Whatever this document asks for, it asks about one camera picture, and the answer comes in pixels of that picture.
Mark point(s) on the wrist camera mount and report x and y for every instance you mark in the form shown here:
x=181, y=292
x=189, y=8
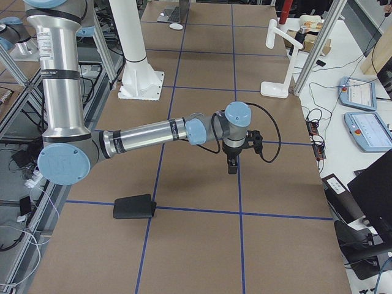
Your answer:
x=254, y=140

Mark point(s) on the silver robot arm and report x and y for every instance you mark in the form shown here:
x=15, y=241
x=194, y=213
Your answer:
x=17, y=41
x=70, y=149

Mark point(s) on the grey laptop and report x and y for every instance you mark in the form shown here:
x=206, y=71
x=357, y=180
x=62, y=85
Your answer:
x=174, y=14

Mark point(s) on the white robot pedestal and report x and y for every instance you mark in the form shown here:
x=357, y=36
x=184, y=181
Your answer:
x=139, y=80

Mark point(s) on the lower teach pendant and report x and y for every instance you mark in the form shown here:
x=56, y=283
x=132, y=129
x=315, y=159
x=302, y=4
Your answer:
x=368, y=131

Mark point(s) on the black mouse pad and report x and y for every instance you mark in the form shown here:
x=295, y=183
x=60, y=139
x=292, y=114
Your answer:
x=134, y=207

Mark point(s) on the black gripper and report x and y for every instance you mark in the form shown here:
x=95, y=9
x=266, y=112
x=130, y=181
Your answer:
x=231, y=151

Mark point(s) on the black monitor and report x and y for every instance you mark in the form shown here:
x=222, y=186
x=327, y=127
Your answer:
x=371, y=189

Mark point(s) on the upper teach pendant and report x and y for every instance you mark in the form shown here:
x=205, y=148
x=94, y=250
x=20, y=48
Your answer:
x=358, y=94

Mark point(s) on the cardboard box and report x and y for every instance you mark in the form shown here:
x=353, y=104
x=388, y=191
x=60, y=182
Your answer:
x=309, y=42

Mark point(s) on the white computer mouse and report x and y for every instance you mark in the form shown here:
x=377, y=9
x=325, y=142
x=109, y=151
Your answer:
x=176, y=26

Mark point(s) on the black device with white label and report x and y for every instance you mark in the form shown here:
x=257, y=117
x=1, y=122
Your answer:
x=341, y=199

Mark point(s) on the teach pendant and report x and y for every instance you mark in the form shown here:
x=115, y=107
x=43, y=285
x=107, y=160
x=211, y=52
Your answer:
x=368, y=131
x=358, y=94

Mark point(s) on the red cylinder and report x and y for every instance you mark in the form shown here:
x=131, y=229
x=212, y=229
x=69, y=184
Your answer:
x=285, y=11

